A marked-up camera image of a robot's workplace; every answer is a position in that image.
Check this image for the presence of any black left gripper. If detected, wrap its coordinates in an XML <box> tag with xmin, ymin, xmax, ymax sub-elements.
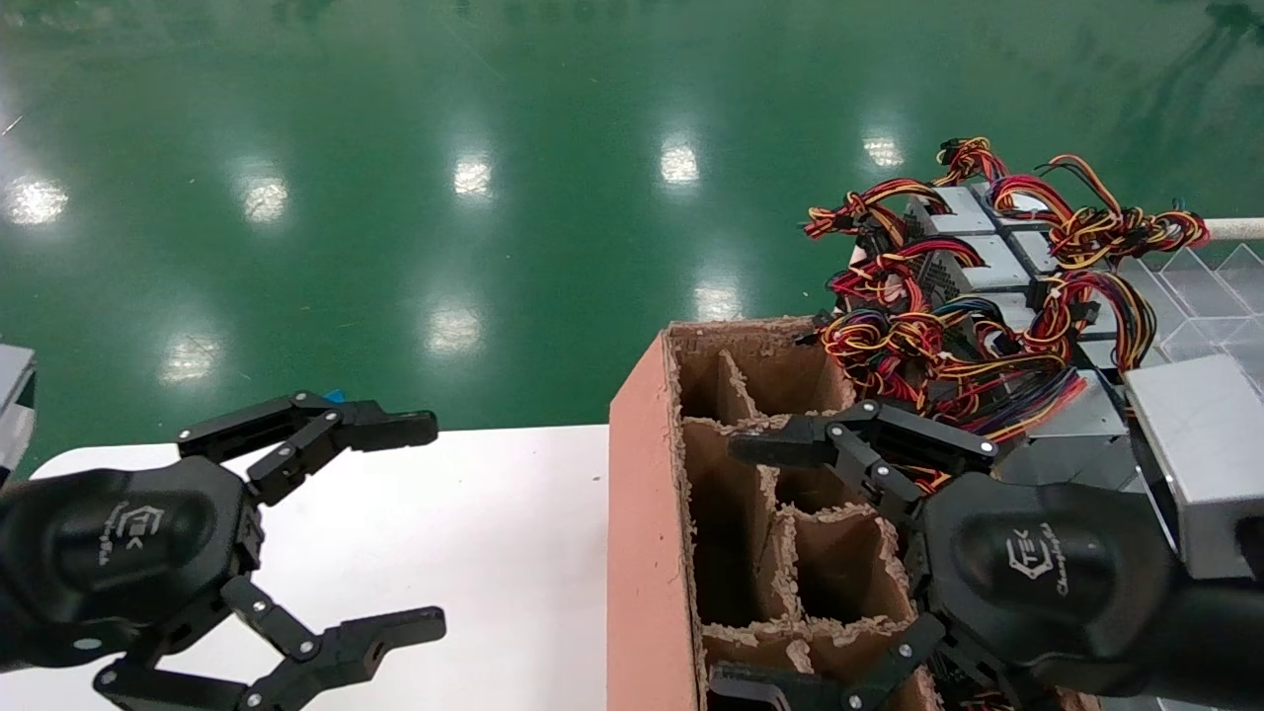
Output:
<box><xmin>0</xmin><ymin>456</ymin><xmax>447</xmax><ymax>711</ymax></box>

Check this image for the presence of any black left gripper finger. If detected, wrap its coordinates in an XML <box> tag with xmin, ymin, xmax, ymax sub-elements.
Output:
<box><xmin>178</xmin><ymin>390</ymin><xmax>439</xmax><ymax>507</ymax></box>

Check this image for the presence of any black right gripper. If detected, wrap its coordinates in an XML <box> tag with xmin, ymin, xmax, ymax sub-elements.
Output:
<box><xmin>708</xmin><ymin>472</ymin><xmax>1181</xmax><ymax>711</ymax></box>

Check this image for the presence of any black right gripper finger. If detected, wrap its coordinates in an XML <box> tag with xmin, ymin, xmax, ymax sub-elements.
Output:
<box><xmin>729</xmin><ymin>398</ymin><xmax>998</xmax><ymax>519</ymax></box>

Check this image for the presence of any brown cardboard box with dividers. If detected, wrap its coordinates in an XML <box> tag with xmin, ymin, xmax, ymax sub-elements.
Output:
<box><xmin>607</xmin><ymin>316</ymin><xmax>1102</xmax><ymax>711</ymax></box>

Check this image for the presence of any grey held power supply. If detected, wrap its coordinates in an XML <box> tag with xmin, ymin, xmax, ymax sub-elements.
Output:
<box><xmin>1124</xmin><ymin>354</ymin><xmax>1264</xmax><ymax>582</ymax></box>

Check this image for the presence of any clear acrylic divider rack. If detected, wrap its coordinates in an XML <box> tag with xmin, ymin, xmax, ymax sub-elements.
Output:
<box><xmin>1101</xmin><ymin>242</ymin><xmax>1264</xmax><ymax>711</ymax></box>

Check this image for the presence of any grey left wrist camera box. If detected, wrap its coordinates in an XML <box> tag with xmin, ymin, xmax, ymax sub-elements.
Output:
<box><xmin>0</xmin><ymin>344</ymin><xmax>39</xmax><ymax>470</ymax></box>

